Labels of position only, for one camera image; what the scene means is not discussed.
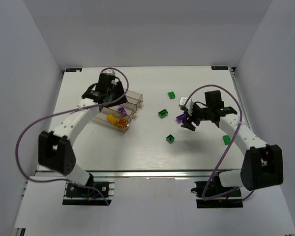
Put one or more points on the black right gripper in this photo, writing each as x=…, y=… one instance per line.
x=194, y=118

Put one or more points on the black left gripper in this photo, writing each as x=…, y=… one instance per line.
x=118, y=92

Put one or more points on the purple lego brick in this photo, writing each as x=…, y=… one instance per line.
x=180, y=118

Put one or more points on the purple curved lego piece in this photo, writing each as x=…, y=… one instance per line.
x=122, y=110

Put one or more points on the yellow long lego brick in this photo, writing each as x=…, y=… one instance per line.
x=113, y=120

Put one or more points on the yellow rounded lego piece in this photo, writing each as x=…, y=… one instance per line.
x=121, y=123

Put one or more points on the green lego brick top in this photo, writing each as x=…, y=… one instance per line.
x=171, y=95

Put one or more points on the light green lego brick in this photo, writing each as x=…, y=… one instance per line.
x=226, y=139

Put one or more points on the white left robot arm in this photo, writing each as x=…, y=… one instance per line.
x=55, y=148

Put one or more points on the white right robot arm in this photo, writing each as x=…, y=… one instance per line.
x=262, y=163

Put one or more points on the clear three-compartment container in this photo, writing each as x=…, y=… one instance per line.
x=119, y=117

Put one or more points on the blue label left corner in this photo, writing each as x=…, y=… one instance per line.
x=73, y=70

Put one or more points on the blue label corner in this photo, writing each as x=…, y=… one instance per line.
x=73, y=70
x=219, y=68

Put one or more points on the blue label right corner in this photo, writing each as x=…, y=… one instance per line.
x=219, y=68

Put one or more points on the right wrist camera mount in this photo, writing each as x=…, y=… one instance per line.
x=186, y=105

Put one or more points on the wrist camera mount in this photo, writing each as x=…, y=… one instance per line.
x=186, y=105
x=108, y=72

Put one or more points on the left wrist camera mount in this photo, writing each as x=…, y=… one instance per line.
x=108, y=72

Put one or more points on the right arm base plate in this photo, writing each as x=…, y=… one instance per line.
x=219, y=197

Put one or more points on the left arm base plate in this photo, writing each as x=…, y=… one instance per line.
x=77, y=196

